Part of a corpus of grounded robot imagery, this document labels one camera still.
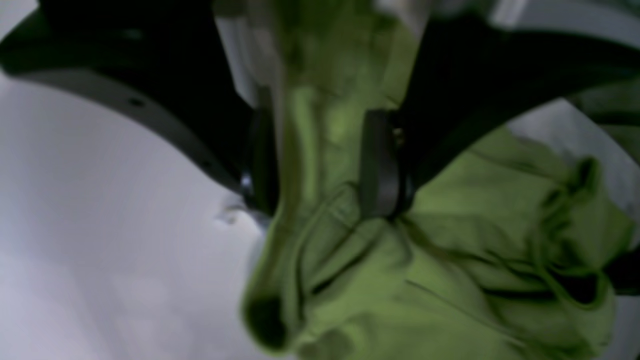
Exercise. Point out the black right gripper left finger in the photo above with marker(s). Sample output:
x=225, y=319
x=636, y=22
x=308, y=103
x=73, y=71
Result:
x=162, y=64

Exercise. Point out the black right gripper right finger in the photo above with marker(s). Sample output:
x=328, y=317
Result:
x=475, y=70

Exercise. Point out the green T-shirt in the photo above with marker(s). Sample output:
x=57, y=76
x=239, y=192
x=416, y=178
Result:
x=517, y=250

